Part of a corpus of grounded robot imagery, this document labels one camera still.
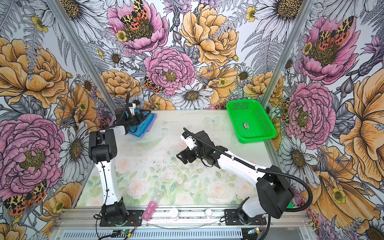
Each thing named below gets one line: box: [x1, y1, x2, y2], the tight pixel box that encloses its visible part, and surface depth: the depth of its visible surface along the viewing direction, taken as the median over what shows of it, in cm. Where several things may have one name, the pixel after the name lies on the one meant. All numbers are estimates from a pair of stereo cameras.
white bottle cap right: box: [205, 208, 213, 219], surface depth 73 cm
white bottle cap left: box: [169, 208, 179, 221], surface depth 71 cm
